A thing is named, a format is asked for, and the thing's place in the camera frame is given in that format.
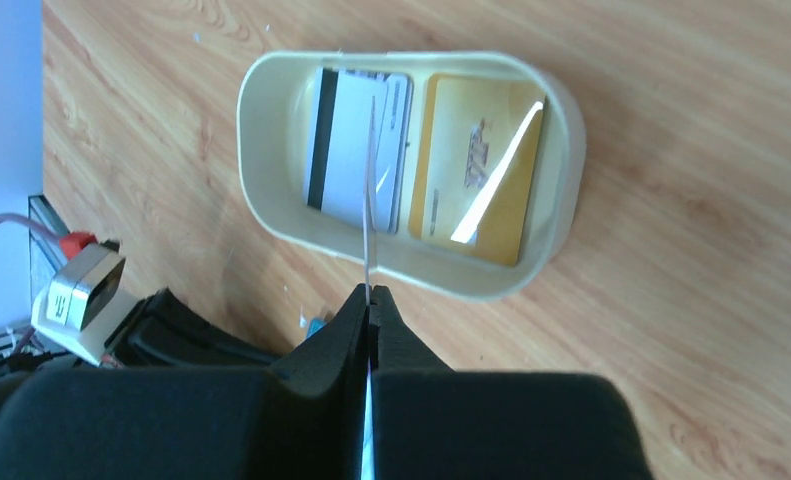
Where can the blue leather card holder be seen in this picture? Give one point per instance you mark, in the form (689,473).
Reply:
(314,325)

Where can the cream oval tray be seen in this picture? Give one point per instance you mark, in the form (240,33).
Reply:
(273,119)

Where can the gold yellow credit card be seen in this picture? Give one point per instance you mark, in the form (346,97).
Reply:
(367,469)

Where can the yellow card in tray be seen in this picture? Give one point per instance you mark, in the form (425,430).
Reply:
(476,158)

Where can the grey striped credit card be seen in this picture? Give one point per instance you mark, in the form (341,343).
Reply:
(357,144)

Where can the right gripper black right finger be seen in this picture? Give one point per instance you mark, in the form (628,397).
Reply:
(433,422)

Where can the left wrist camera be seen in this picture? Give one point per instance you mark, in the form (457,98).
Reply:
(83,307)

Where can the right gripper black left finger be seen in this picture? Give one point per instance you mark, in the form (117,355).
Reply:
(301,417)

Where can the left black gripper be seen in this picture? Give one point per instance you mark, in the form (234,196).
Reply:
(160,331)

